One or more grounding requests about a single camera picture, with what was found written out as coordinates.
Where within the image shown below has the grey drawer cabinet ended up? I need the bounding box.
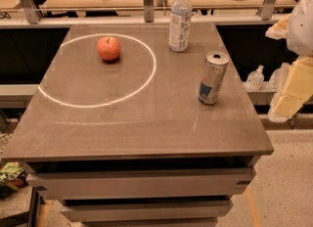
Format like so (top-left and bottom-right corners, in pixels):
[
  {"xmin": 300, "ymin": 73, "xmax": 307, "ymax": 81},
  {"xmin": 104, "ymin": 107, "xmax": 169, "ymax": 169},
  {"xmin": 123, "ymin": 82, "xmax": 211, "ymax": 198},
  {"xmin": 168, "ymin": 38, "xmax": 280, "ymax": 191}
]
[{"xmin": 3, "ymin": 23, "xmax": 273, "ymax": 227}]

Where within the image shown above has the left metal bracket post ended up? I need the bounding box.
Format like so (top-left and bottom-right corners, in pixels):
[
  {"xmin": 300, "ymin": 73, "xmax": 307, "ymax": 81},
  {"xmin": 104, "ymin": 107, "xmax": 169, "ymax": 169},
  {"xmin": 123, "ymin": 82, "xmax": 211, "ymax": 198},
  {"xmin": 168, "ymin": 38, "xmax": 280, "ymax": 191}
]
[{"xmin": 20, "ymin": 0, "xmax": 42, "ymax": 24}]

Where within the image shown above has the clear blue plastic bottle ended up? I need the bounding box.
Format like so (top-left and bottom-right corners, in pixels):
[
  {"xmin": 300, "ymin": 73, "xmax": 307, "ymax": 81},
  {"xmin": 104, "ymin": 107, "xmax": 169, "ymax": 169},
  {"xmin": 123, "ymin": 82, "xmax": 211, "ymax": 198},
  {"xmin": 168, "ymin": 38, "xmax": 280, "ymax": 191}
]
[{"xmin": 169, "ymin": 0, "xmax": 193, "ymax": 52}]

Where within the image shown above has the silver red bull can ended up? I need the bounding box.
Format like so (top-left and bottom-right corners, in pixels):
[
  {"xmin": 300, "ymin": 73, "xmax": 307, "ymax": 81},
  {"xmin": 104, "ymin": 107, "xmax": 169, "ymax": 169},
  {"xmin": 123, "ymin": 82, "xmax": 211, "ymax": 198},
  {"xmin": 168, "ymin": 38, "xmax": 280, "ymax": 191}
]
[{"xmin": 199, "ymin": 51, "xmax": 229, "ymax": 105}]

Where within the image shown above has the green snack bag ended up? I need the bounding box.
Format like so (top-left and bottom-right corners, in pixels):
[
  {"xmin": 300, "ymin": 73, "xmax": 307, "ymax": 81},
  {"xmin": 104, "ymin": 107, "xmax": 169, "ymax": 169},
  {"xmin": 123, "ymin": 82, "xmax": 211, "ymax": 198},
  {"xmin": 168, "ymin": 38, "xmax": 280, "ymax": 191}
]
[{"xmin": 0, "ymin": 162, "xmax": 27, "ymax": 199}]

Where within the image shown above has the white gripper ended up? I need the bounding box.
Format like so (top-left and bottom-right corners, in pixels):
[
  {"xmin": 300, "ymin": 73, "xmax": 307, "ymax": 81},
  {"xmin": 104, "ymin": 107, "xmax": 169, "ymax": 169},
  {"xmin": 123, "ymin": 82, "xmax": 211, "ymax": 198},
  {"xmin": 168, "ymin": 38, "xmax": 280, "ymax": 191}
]
[{"xmin": 265, "ymin": 0, "xmax": 313, "ymax": 122}]

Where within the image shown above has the small clear plastic bottle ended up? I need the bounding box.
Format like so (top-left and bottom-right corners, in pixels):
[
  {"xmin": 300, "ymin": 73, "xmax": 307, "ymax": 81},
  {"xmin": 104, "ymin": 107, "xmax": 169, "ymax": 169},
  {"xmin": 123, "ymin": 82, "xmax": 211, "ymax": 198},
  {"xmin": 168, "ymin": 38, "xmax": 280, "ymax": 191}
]
[{"xmin": 246, "ymin": 65, "xmax": 264, "ymax": 92}]

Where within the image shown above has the red apple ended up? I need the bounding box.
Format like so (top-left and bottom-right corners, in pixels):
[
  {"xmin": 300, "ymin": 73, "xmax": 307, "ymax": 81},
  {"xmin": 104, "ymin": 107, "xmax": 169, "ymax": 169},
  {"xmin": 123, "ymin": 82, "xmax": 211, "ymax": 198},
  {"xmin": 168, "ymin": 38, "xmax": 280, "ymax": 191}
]
[{"xmin": 96, "ymin": 36, "xmax": 121, "ymax": 61}]

